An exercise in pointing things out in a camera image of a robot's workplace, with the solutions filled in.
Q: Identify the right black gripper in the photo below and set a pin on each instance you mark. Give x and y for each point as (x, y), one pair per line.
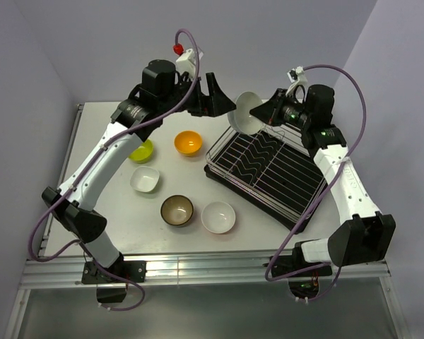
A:
(270, 111)

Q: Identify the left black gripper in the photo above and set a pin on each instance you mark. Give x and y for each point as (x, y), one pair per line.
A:
(219, 104)

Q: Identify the white ribbed bowl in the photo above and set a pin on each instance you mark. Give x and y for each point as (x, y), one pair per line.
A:
(240, 119)

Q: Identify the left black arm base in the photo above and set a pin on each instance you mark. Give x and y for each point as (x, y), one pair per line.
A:
(113, 284)

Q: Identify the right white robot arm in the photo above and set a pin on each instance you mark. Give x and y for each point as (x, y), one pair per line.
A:
(365, 233)

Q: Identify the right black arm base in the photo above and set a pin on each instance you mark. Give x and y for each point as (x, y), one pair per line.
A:
(295, 265)

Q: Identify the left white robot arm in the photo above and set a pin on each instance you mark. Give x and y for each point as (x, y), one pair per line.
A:
(73, 202)

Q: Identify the orange round bowl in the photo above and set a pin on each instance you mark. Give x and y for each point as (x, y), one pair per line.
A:
(188, 143)

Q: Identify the black drip tray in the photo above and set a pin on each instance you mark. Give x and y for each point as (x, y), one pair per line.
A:
(286, 183)

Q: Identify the green round bowl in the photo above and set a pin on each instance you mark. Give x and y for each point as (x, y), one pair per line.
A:
(143, 153)

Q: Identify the white square bowl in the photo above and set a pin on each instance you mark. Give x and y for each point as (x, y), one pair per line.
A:
(144, 179)

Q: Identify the white bowl orange outside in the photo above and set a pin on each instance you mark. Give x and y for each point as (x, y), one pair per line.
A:
(218, 217)

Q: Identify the brown patterned bowl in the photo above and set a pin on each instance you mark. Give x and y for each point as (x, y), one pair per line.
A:
(177, 210)

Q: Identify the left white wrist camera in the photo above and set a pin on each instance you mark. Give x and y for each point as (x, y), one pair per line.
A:
(186, 63)

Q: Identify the aluminium frame rail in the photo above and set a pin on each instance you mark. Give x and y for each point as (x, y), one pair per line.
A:
(179, 269)

